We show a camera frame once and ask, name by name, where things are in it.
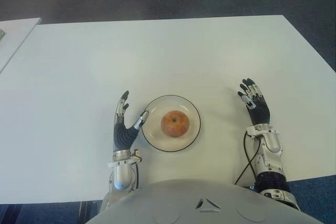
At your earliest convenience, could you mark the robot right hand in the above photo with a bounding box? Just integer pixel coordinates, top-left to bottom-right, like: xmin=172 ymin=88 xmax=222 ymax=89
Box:
xmin=237 ymin=78 xmax=271 ymax=127

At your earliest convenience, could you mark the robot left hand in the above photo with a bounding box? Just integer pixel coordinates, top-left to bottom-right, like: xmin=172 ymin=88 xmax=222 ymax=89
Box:
xmin=113 ymin=90 xmax=150 ymax=153

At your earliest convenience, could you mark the red apple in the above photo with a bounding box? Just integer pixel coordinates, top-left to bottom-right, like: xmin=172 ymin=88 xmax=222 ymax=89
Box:
xmin=161 ymin=110 xmax=190 ymax=137

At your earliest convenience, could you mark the white plate with black rim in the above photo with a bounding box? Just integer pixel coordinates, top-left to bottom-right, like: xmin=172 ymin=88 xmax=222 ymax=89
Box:
xmin=141 ymin=94 xmax=202 ymax=153

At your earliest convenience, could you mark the grey robot torso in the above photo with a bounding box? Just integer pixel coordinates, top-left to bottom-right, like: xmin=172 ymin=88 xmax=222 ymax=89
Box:
xmin=85 ymin=178 xmax=318 ymax=224

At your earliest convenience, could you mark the white side table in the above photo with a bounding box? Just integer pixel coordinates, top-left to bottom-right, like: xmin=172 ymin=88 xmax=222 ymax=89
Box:
xmin=0 ymin=18 xmax=42 ymax=74

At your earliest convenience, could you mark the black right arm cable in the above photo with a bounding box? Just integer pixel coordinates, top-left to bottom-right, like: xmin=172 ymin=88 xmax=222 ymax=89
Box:
xmin=234 ymin=131 xmax=262 ymax=185

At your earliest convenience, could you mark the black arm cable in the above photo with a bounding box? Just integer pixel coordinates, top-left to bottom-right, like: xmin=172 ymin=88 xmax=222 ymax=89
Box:
xmin=234 ymin=131 xmax=262 ymax=185
xmin=133 ymin=163 xmax=141 ymax=189

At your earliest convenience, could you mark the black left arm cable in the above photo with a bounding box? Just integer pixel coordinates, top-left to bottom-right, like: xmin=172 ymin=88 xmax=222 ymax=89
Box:
xmin=133 ymin=163 xmax=141 ymax=189

